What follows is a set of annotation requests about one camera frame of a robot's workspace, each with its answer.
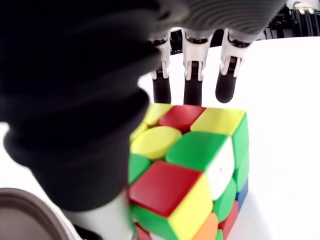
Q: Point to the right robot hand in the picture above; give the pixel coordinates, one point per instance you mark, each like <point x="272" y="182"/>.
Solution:
<point x="75" y="87"/>

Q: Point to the multicoloured Rubik's cube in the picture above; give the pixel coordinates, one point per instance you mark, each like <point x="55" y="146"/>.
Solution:
<point x="190" y="170"/>

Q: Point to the dark brown round plate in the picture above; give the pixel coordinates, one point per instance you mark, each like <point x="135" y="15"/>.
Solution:
<point x="27" y="215"/>

